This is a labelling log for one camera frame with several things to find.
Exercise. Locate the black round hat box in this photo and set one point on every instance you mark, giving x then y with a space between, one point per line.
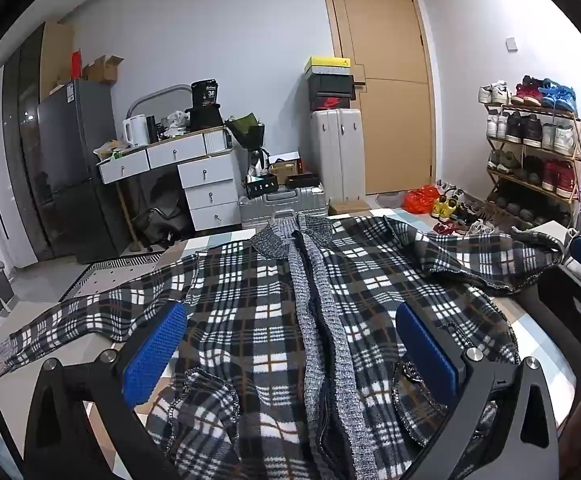
206 102

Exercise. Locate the white electric kettle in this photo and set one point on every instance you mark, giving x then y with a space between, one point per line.
134 131

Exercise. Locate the black duffel bag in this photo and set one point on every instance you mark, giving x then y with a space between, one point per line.
163 222

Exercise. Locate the grey black shoe box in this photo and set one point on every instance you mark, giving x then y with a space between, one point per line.
330 85

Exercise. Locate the grey arched mirror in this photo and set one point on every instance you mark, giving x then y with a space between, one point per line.
143 97

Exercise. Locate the open cardboard box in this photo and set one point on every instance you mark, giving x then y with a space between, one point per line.
103 70

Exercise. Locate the pile of loose shoes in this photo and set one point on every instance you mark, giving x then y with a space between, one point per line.
453 207

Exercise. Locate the white light switch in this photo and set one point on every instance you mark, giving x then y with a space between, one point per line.
510 43

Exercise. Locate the black white patterned rug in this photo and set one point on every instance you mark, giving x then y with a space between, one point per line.
110 272

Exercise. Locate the dark wrapped bouquet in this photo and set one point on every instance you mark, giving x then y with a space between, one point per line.
245 132

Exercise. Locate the white desk with drawers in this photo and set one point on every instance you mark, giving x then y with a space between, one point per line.
205 175

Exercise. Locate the wooden door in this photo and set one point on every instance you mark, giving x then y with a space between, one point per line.
395 125

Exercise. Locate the silver hard suitcase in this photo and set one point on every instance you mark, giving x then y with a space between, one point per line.
280 205

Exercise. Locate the white hard suitcase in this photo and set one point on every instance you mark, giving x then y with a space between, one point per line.
335 155

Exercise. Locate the yellow shoe box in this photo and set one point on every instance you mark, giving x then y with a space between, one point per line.
328 65

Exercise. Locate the tall dark wardrobe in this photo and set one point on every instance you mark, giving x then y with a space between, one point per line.
20 135

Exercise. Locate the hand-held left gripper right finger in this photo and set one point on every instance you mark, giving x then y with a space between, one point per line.
425 355

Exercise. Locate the small black box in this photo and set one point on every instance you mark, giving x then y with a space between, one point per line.
261 186

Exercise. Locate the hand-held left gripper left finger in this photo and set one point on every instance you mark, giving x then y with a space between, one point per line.
155 355

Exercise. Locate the dark grey refrigerator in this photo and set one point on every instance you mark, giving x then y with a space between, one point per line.
70 160

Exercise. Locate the grey plaid fleece jacket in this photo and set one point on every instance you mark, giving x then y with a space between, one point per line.
250 300

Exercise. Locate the red plastic bag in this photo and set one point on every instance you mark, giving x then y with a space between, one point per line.
420 200

